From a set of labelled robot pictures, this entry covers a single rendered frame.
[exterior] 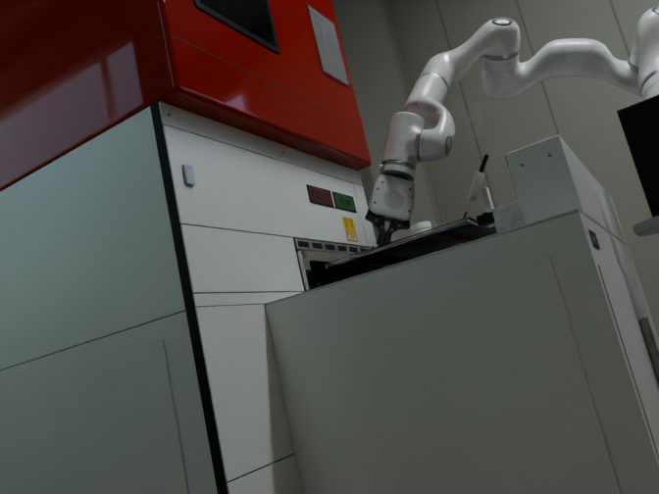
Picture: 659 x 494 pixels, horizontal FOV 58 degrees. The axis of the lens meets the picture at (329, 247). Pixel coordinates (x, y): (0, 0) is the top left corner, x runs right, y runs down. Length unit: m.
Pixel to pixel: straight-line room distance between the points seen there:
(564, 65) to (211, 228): 1.05
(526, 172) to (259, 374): 0.62
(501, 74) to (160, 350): 1.16
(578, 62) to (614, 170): 1.45
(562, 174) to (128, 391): 0.87
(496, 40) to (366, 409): 1.03
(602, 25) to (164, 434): 2.81
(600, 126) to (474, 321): 2.26
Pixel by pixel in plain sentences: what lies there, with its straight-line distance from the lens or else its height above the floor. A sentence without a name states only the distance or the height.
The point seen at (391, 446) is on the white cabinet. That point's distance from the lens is 1.12.
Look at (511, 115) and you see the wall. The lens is 3.32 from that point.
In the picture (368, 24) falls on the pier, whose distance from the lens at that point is 3.63.
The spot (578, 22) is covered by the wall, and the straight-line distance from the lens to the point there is 3.38.
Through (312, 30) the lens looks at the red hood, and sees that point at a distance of 1.82.
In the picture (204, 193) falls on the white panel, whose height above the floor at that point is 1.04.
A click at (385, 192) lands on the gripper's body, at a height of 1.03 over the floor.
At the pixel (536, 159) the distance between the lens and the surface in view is 1.09.
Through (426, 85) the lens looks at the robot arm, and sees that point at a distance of 1.61.
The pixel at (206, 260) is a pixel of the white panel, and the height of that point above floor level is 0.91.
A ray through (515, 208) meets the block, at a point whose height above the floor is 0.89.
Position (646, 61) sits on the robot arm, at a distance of 1.71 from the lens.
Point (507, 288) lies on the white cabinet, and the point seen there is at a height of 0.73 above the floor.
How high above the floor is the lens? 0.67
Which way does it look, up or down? 11 degrees up
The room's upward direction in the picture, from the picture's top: 13 degrees counter-clockwise
